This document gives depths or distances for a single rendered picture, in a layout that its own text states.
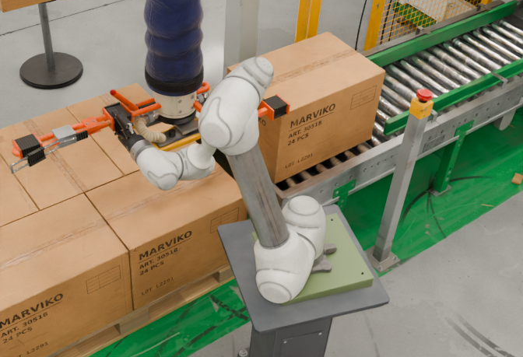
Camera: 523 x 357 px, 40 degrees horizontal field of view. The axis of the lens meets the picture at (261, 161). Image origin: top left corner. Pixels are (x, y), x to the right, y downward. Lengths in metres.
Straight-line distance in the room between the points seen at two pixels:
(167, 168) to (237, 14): 1.92
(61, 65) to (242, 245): 2.55
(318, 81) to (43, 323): 1.52
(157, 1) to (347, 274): 1.16
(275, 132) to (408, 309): 1.12
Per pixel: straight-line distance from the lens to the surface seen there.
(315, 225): 2.40
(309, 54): 3.33
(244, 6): 4.18
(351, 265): 2.60
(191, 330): 3.34
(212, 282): 3.48
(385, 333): 3.44
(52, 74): 4.82
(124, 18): 5.42
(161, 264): 3.11
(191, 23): 2.56
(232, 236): 2.69
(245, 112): 1.96
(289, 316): 2.48
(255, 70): 2.05
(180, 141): 2.80
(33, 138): 2.66
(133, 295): 3.15
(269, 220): 2.18
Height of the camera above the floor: 2.73
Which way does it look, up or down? 41 degrees down
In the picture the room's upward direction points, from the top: 5 degrees clockwise
